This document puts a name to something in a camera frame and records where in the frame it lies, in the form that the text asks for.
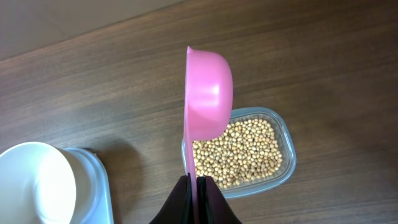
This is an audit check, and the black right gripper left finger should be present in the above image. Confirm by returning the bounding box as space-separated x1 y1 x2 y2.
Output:
150 174 193 224

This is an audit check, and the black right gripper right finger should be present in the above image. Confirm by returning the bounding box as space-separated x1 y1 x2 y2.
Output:
197 176 242 224

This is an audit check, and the pink plastic scoop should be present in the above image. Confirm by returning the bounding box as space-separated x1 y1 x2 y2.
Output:
183 47 233 223

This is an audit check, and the white digital kitchen scale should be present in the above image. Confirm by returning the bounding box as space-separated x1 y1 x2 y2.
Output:
62 148 114 224

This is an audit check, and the white bowl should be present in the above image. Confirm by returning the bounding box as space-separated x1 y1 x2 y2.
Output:
1 142 95 223

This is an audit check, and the soybeans pile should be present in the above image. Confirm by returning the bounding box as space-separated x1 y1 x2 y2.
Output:
192 118 283 189

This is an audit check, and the clear plastic container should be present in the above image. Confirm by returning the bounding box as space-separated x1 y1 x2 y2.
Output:
181 106 297 199

